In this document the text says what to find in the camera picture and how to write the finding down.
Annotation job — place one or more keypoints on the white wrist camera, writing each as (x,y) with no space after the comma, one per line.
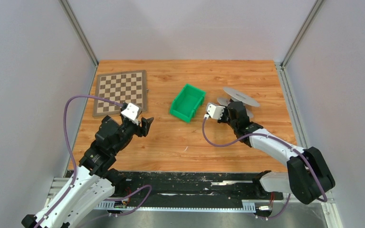
(214,111)
(131,111)

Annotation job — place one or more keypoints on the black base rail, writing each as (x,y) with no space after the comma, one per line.
(192,189)

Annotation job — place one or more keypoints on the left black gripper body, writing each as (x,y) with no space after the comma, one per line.
(128,129)

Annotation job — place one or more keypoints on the green plastic bin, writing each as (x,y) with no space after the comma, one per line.
(187,102)

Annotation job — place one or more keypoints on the wooden chessboard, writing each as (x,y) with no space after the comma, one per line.
(124,87)

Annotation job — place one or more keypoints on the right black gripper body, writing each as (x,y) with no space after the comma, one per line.
(225,118)

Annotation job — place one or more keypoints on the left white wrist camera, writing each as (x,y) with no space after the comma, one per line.
(131,111)

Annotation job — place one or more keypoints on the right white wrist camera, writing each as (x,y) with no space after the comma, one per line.
(214,111)

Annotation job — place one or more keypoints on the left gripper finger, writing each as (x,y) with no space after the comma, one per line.
(144,130)
(146,123)

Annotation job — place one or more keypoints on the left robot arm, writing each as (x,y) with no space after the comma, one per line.
(93,180)

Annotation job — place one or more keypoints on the grey cable spool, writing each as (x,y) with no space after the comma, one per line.
(236,95)

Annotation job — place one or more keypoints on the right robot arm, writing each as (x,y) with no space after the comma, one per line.
(308,176)

